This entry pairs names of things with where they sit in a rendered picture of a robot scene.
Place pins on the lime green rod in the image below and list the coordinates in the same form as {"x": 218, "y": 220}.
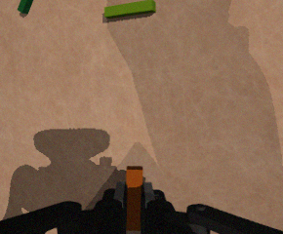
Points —
{"x": 130, "y": 9}

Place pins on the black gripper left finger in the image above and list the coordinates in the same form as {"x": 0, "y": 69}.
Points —
{"x": 109, "y": 216}

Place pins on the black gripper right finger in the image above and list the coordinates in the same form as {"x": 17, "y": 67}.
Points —
{"x": 160, "y": 217}

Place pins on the orange rod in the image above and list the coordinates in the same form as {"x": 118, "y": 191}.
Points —
{"x": 134, "y": 192}

